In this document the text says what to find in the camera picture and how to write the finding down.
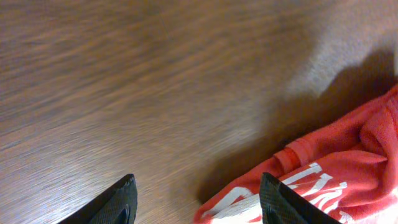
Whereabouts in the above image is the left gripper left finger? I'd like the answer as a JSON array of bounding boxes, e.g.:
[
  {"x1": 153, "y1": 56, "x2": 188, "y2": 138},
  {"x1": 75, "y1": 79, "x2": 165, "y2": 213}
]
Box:
[{"x1": 59, "y1": 174, "x2": 137, "y2": 224}]

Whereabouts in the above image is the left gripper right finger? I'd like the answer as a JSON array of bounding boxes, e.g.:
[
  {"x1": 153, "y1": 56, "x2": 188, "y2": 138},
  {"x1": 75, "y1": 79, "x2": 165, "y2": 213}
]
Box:
[{"x1": 259, "y1": 173, "x2": 340, "y2": 224}]

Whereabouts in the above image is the red orange t-shirt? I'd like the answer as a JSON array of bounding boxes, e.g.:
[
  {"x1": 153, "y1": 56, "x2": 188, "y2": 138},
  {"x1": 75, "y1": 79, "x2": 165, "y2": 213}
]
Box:
[{"x1": 193, "y1": 88, "x2": 397, "y2": 223}]

